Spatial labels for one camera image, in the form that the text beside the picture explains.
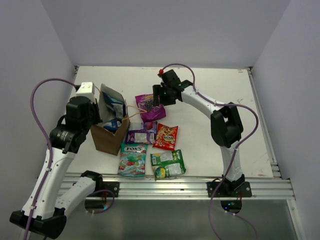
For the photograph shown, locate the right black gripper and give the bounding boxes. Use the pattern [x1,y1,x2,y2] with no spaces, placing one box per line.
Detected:
[153,84,176,107]

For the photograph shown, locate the purple grape candy bag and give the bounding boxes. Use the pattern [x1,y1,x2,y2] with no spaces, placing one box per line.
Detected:
[135,94,166,123]

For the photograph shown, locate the blue Burts chips top bag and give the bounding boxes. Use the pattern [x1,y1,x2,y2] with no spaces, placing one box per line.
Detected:
[102,119,122,134]

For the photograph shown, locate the blue Kettle chips bag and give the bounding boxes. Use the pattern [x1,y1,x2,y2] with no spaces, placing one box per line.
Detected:
[102,92,126,120]

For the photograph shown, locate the brown paper bag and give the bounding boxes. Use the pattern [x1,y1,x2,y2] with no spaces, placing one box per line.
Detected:
[90,84,132,156]

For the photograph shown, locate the purple white snack packet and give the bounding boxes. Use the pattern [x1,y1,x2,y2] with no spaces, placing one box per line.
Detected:
[124,121,158,145]

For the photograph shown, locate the red snack packet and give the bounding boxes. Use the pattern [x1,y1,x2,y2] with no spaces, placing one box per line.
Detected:
[153,123,179,151]

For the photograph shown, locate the teal Fox's candy bag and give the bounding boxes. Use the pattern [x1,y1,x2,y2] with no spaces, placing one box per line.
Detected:
[117,143,148,178]

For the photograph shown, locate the green snack packet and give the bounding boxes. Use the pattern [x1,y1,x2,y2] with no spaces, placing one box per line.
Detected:
[150,149,187,180]

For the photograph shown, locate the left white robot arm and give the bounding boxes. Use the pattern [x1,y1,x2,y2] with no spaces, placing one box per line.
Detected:
[9,96,104,239]

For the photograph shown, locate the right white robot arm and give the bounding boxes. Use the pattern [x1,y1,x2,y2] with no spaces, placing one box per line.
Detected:
[152,69,245,197]

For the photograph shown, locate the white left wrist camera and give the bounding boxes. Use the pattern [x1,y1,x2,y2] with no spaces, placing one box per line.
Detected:
[75,82,96,103]

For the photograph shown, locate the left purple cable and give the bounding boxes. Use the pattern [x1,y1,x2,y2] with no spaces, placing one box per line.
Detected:
[23,77,82,240]

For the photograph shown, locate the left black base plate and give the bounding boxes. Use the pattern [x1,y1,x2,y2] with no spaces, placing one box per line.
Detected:
[99,181,120,198]

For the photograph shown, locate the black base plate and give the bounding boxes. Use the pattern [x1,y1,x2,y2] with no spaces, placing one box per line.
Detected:
[206,178,253,198]
[99,181,120,198]

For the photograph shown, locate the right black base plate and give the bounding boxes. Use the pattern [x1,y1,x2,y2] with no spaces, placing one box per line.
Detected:
[206,178,253,198]

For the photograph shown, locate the aluminium rail frame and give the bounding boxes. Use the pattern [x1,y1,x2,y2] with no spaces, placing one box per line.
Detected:
[32,66,297,201]

